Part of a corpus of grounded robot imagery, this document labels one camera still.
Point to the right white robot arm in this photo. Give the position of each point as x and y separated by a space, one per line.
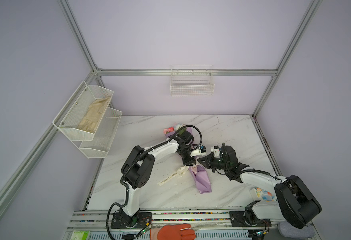
294 202

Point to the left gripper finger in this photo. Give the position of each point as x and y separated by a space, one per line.
187 160
199 151

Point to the lower white mesh shelf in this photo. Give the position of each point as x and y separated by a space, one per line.
99 147

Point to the white mesh shelf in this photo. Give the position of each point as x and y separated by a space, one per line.
99 147
81 117

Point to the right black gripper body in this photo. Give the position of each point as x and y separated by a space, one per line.
220 164

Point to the cream ribbon roll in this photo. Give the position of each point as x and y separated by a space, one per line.
183 174

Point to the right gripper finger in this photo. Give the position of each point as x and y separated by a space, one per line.
209 162
216 150

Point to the upper white mesh shelf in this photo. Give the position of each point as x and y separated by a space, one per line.
81 117

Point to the colourful tissue pack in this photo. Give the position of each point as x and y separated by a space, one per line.
262 195

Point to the green white packet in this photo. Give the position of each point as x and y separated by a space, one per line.
80 235

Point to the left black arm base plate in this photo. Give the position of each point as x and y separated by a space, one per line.
139 220

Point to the pink purple wrapping paper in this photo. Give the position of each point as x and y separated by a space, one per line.
199 174

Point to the beige cloth in shelf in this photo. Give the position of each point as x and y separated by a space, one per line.
93 116

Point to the white wire wall basket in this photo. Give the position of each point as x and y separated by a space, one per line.
192 81

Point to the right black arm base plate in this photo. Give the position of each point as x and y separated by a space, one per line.
246 218

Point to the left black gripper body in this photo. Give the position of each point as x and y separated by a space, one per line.
185 153

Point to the grey cloth pad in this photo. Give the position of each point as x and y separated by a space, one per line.
289 231

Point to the white fake rose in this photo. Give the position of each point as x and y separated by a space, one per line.
177 127

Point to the orange rubber glove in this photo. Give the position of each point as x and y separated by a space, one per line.
173 232

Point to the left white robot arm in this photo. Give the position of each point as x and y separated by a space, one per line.
138 167

